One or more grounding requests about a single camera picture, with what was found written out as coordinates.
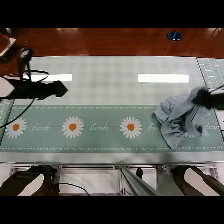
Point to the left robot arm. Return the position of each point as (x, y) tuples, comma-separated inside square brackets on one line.
[(23, 89)]

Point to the grey-blue T-shirt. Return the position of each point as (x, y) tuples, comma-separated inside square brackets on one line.
[(176, 123)]

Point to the blue round object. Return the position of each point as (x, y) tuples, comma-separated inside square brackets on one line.
[(174, 35)]

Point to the silver frame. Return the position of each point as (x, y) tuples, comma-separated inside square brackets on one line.
[(136, 185)]

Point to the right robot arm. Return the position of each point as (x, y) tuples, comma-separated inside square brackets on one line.
[(216, 100)]

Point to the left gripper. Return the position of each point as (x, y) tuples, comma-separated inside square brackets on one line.
[(55, 89)]

